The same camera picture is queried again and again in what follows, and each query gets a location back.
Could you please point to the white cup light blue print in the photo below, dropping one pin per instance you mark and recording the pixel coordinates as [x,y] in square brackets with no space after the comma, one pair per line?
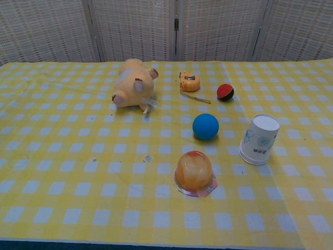
[260,139]

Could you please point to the blue ball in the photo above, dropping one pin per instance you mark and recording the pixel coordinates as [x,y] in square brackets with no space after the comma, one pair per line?
[205,126]

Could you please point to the orange tape measure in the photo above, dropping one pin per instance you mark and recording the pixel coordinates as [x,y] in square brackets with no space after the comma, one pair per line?
[191,82]

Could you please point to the orange jelly cup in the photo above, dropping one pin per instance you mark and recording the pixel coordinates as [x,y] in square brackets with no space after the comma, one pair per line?
[193,173]

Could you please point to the yellow plush pig toy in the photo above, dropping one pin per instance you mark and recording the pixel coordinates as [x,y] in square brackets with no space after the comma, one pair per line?
[130,83]

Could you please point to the red and black ball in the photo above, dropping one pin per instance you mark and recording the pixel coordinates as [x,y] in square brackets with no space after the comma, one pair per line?
[225,91]

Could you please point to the yellow checkered tablecloth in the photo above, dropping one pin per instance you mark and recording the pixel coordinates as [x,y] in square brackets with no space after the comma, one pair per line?
[78,156]

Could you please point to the metal screen hinge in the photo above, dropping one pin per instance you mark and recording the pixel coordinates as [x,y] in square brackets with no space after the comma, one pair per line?
[176,23]

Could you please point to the woven folding screen panel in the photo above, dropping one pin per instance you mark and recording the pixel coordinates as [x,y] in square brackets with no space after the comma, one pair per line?
[132,28]
[41,28]
[299,28]
[221,28]

